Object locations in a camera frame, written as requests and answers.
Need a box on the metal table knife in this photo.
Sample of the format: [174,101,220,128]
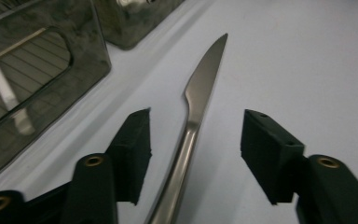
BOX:
[144,33,229,224]

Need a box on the smoky transparent plastic bin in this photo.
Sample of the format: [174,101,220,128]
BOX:
[91,0,186,51]
[0,0,113,189]

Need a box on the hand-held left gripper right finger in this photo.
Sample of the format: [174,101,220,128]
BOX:
[240,108,358,224]

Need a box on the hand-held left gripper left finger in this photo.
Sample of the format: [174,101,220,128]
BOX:
[59,106,153,224]

